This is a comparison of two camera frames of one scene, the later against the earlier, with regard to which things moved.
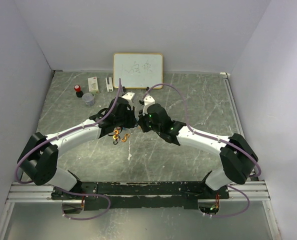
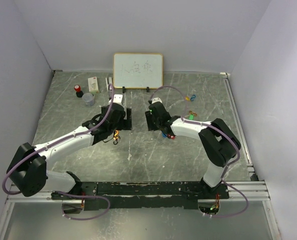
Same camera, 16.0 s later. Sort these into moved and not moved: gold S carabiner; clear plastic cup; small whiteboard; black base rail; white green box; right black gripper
Moved: right black gripper; gold S carabiner
Not moved: small whiteboard; clear plastic cup; black base rail; white green box
